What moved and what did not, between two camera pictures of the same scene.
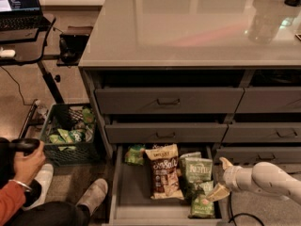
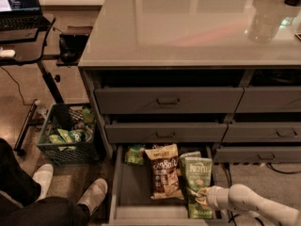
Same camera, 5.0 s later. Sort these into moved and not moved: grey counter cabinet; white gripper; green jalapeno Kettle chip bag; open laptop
Moved: white gripper
Not moved: green jalapeno Kettle chip bag; grey counter cabinet; open laptop
